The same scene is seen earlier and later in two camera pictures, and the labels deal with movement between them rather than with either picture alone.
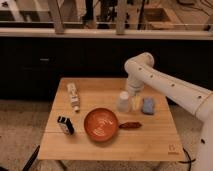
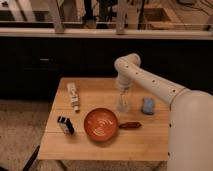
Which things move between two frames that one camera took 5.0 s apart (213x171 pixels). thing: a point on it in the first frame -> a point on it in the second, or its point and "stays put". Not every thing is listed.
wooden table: (99, 119) stays put
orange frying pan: (101, 124) stays put
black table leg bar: (26, 167) stays put
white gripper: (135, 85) -> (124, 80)
